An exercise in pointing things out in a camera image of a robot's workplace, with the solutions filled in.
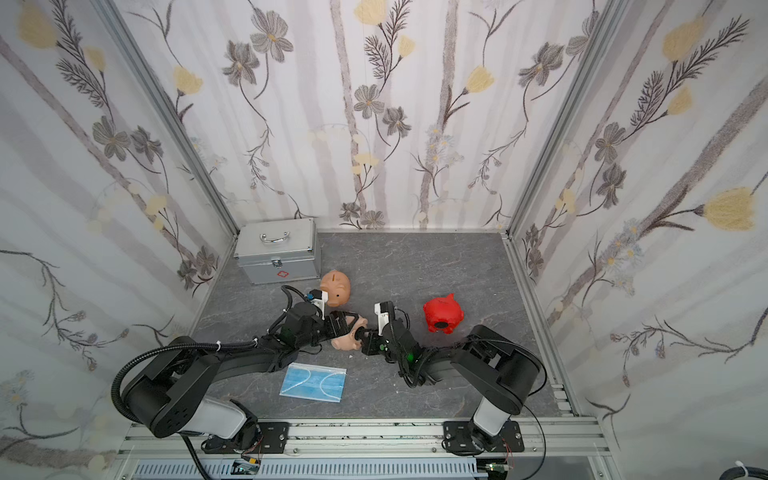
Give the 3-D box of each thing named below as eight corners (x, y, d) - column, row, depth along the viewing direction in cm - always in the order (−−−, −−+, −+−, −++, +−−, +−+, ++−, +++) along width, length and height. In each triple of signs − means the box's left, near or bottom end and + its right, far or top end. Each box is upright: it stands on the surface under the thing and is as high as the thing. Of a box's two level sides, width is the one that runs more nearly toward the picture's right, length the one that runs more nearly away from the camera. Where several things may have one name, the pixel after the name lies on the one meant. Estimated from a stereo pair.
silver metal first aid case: (251, 289, 105) (233, 260, 92) (256, 256, 115) (240, 226, 102) (320, 280, 108) (310, 251, 95) (319, 248, 118) (310, 218, 105)
